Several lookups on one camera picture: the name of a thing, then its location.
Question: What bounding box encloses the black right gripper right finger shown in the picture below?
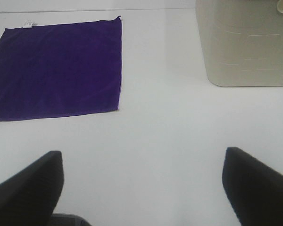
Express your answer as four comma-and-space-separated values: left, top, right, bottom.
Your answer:
222, 147, 283, 226

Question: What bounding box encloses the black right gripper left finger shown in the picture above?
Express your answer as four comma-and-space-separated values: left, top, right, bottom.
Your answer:
0, 151, 64, 226

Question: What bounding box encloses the purple towel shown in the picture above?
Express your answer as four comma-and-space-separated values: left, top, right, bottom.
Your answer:
0, 17, 122, 121

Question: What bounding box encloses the beige plastic bin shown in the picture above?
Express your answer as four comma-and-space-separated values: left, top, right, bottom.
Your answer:
195, 0, 283, 87

